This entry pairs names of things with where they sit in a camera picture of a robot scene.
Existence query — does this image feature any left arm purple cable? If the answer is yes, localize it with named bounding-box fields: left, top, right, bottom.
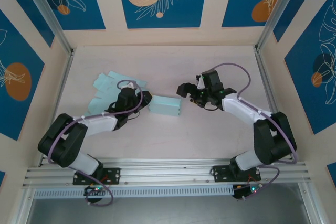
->
left=47, top=79, right=144, bottom=206

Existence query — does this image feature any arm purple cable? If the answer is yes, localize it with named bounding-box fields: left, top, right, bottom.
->
left=209, top=62, right=299, bottom=201
left=47, top=79, right=144, bottom=206

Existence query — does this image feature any aluminium mounting rail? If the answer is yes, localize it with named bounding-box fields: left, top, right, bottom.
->
left=22, top=157, right=312, bottom=189

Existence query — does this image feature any aluminium frame post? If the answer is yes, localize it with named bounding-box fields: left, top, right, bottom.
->
left=256, top=0, right=308, bottom=51
left=18, top=0, right=76, bottom=57

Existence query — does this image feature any grey metal sheet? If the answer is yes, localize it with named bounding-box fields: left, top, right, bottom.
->
left=25, top=182, right=316, bottom=224

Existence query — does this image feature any blue poster dark circle flower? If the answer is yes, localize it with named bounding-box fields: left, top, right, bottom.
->
left=285, top=0, right=336, bottom=135

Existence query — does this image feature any blue poster orange oval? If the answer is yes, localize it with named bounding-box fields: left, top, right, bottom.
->
left=0, top=8, right=45, bottom=141

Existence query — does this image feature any light blue paper box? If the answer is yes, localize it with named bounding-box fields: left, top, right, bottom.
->
left=149, top=95, right=182, bottom=116
left=86, top=70, right=148, bottom=116

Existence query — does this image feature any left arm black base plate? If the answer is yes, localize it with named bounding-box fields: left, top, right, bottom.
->
left=72, top=167, right=122, bottom=185

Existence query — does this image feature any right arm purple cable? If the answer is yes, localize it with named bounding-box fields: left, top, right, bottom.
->
left=209, top=62, right=299, bottom=201

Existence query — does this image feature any blue poster large cream circle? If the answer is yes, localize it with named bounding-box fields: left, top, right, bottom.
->
left=115, top=0, right=209, bottom=29

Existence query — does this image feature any aluminium table side rail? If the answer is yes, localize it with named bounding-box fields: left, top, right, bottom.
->
left=253, top=45, right=295, bottom=162
left=38, top=50, right=76, bottom=167

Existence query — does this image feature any blue poster orange circle fern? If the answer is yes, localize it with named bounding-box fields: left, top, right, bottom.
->
left=222, top=0, right=293, bottom=28

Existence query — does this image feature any slotted grey cable duct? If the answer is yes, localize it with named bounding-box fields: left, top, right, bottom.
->
left=33, top=185, right=236, bottom=200

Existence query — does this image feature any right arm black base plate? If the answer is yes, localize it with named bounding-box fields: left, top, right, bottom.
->
left=212, top=165, right=262, bottom=183

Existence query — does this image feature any blue poster small orange dot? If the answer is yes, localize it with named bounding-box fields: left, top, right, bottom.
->
left=30, top=0, right=106, bottom=31

